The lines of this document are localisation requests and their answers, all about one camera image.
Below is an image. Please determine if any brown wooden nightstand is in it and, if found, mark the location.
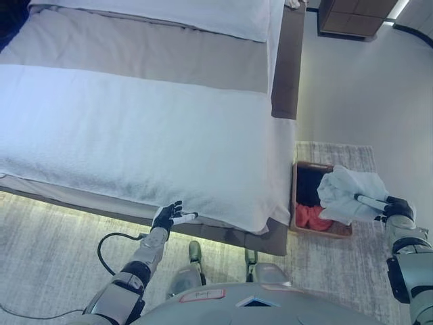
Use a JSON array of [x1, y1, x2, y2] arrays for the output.
[[317, 0, 399, 38]]

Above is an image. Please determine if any grey patterned rug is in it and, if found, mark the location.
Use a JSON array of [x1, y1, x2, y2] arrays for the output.
[[0, 140, 433, 325]]

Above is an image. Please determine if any white fluffy blanket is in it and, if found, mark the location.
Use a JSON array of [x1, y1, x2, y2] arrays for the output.
[[0, 64, 298, 235]]

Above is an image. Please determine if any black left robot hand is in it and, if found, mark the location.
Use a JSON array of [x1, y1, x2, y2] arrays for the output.
[[150, 200, 200, 238]]

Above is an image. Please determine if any grey robot torso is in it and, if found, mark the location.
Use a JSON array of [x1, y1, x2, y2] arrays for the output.
[[138, 282, 413, 325]]

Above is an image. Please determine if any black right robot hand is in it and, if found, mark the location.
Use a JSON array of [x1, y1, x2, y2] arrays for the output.
[[353, 193, 415, 224]]

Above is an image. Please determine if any black garment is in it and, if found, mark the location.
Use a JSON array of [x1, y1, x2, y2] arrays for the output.
[[296, 165, 325, 208]]

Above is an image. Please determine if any beige duvet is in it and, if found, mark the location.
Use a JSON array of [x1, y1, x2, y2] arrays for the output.
[[0, 8, 271, 99]]

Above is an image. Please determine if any white folded duvet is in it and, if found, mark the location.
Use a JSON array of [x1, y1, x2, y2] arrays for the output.
[[28, 0, 284, 43]]

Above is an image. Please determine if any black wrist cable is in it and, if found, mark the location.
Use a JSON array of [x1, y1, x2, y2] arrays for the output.
[[0, 232, 143, 321]]

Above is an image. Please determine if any brown wicker basket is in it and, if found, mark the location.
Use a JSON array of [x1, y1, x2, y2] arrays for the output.
[[290, 160, 353, 240]]

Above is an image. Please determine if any white garment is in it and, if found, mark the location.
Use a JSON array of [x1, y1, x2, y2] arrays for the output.
[[317, 165, 390, 226]]

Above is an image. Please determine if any robot left leg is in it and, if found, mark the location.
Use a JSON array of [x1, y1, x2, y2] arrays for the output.
[[167, 240, 208, 299]]

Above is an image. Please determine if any robot leg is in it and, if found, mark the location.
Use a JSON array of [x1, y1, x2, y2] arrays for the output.
[[243, 248, 292, 285], [167, 240, 208, 299]]

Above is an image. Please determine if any brown upholstered bed frame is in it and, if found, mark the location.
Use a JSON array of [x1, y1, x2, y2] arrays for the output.
[[0, 0, 304, 257]]

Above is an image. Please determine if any white bed sheet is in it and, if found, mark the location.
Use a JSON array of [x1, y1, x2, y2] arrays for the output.
[[0, 6, 284, 234]]

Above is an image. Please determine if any robot right leg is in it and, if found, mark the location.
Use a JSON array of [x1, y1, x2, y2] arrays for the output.
[[243, 248, 292, 285]]

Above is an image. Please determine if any red garment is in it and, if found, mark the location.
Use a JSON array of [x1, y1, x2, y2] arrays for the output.
[[296, 202, 334, 233]]

